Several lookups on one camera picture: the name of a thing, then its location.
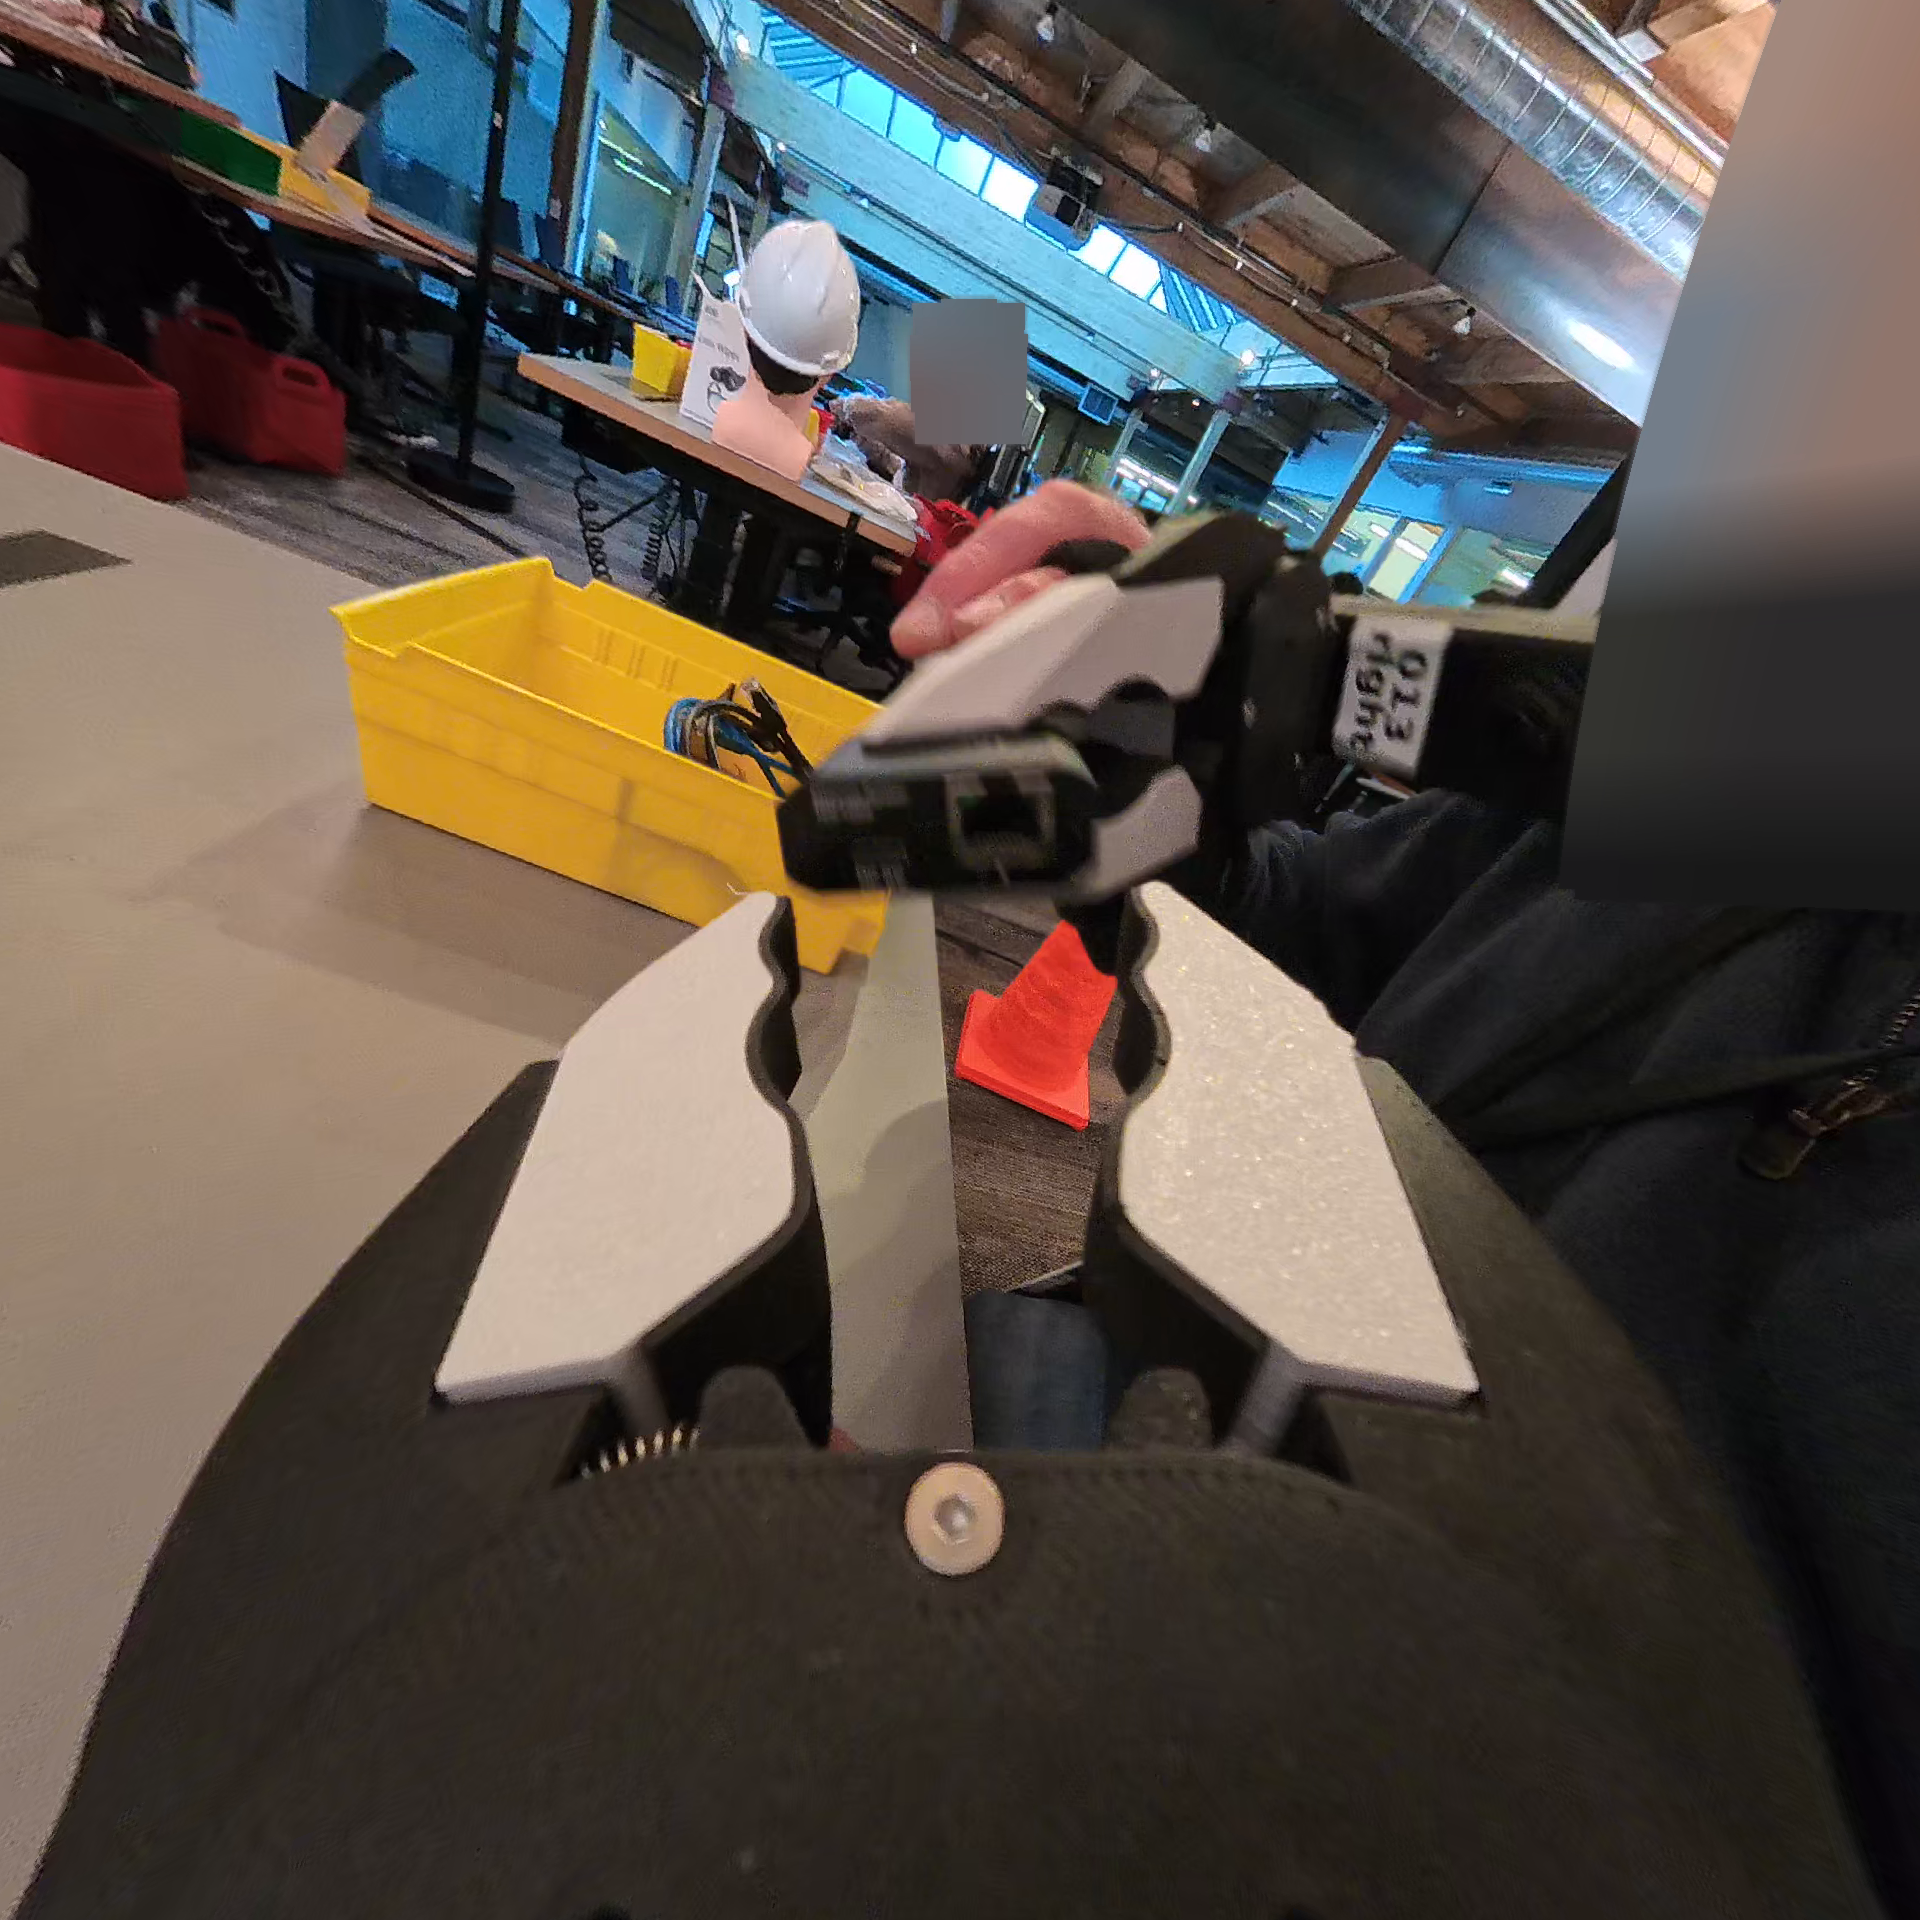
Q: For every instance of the small yellow bin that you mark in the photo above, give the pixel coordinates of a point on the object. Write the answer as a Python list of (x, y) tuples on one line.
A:
[(657, 363)]

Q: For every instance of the red plastic bin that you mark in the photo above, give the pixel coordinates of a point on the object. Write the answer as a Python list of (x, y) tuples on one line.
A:
[(950, 538), (255, 398), (75, 420)]

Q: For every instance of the black pole stand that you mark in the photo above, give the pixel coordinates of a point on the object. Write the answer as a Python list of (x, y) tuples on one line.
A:
[(487, 225)]

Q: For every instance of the person's right hand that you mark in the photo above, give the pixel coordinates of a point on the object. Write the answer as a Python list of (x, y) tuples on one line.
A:
[(990, 555)]

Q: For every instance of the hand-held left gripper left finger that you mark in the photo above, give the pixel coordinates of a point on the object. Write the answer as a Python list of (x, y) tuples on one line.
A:
[(630, 1170)]

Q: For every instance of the green plastic bin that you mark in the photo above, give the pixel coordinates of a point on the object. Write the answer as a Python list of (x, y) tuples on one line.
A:
[(224, 148)]

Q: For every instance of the pink mannequin head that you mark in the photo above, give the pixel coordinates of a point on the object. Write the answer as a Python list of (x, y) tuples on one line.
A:
[(763, 420)]

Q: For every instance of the white hard hat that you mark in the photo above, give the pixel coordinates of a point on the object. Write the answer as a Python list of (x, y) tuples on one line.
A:
[(797, 294)]

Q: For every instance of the yellow plastic bin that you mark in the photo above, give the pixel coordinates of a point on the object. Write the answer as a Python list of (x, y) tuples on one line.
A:
[(495, 751)]

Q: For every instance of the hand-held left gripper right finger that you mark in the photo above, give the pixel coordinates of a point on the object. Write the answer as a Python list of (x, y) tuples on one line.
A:
[(1289, 1201)]

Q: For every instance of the silver ventilation duct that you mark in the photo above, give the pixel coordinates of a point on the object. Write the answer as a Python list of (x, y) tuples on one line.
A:
[(1575, 119)]

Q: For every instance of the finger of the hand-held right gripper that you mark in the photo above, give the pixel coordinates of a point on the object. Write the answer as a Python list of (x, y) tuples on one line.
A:
[(1050, 652), (1154, 826)]

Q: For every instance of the black network adapter box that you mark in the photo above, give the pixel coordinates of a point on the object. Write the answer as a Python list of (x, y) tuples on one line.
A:
[(902, 826)]

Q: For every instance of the person's right forearm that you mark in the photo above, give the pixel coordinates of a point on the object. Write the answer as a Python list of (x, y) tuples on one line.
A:
[(1425, 900)]

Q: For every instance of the wooden table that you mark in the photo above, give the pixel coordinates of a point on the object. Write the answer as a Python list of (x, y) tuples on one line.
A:
[(646, 412)]

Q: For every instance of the orange traffic cone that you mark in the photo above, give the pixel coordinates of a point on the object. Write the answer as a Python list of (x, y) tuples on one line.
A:
[(1037, 1035)]

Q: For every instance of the person's leg in jeans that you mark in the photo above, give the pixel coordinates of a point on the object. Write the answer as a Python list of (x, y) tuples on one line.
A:
[(1037, 1366)]

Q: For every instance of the black tape strip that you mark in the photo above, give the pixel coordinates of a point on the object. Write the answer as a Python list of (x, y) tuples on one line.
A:
[(53, 560)]

